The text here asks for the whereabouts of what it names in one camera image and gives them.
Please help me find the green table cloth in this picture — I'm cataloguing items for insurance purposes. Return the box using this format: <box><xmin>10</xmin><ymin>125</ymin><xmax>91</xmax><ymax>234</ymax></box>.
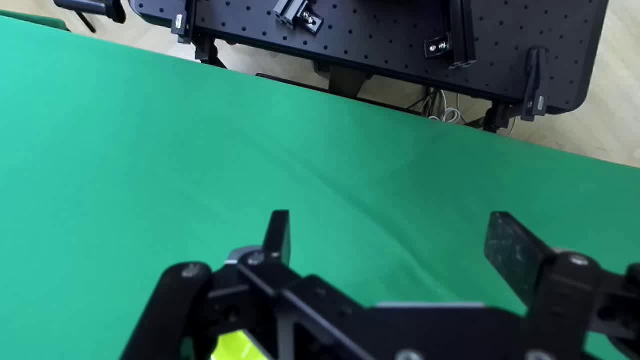
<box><xmin>0</xmin><ymin>19</ymin><xmax>640</xmax><ymax>360</ymax></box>

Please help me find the yellow cartoon mug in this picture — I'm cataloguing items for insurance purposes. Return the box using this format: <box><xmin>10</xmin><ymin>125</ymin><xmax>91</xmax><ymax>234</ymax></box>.
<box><xmin>209</xmin><ymin>331</ymin><xmax>267</xmax><ymax>360</ymax></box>

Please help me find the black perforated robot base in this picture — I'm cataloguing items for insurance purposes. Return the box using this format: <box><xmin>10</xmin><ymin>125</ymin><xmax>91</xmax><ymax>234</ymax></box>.
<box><xmin>128</xmin><ymin>0</ymin><xmax>609</xmax><ymax>131</ymax></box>

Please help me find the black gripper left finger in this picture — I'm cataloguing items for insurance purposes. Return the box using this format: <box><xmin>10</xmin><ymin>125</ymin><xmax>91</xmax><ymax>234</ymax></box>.
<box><xmin>119</xmin><ymin>209</ymin><xmax>348</xmax><ymax>360</ymax></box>

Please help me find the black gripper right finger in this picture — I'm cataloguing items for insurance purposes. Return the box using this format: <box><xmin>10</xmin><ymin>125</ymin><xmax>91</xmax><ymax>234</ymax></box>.
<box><xmin>484</xmin><ymin>213</ymin><xmax>640</xmax><ymax>360</ymax></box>

